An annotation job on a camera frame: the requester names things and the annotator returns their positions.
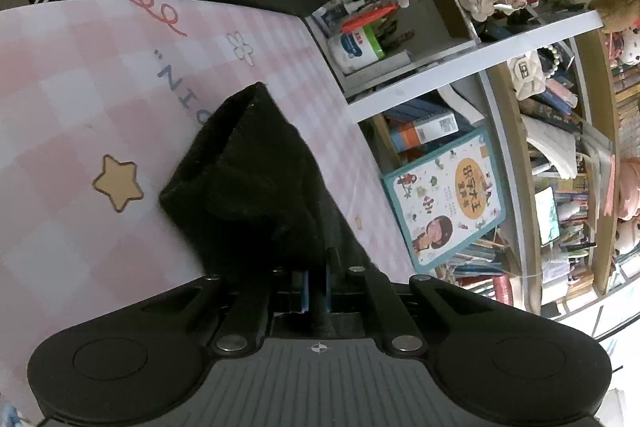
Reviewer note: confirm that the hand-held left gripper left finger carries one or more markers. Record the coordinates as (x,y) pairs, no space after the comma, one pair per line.
(300,292)

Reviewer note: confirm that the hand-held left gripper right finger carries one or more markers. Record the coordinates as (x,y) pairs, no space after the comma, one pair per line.
(328,292)

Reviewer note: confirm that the black knit garment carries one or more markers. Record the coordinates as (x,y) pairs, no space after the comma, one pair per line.
(250,182)

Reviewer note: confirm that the teal children's picture book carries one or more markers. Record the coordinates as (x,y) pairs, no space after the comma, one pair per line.
(450,197)

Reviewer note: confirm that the row of slanted thin books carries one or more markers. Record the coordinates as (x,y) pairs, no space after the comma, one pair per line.
(480,259)

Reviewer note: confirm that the thick red dictionary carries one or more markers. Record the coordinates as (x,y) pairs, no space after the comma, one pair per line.
(502,289)

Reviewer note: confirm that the white and orange box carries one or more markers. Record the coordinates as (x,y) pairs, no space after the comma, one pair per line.
(425,132)

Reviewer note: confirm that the stack of blue books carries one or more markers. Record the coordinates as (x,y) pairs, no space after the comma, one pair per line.
(410,114)

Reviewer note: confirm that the small white tablet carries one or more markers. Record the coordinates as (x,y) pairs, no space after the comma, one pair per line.
(547,214)

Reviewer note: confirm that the open white book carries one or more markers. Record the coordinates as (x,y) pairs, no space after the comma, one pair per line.
(465,99)

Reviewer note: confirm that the loose white papers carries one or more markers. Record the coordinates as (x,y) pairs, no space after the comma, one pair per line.
(550,147)

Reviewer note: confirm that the red tassel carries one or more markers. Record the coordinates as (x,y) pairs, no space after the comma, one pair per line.
(370,16)

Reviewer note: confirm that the white bookshelf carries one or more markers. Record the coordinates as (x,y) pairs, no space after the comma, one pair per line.
(475,52)

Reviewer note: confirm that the pink checked tablecloth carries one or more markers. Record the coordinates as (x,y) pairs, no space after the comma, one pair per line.
(75,107)

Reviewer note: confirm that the white house ornament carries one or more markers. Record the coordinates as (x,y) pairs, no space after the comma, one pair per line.
(525,74)

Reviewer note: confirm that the peach plush toy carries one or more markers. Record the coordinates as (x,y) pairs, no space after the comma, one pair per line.
(630,189)

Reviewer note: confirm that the spotted plush dog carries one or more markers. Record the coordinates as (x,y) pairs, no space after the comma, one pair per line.
(627,49)

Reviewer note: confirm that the brown teddy bear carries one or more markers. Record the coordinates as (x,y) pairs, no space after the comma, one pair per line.
(617,4)

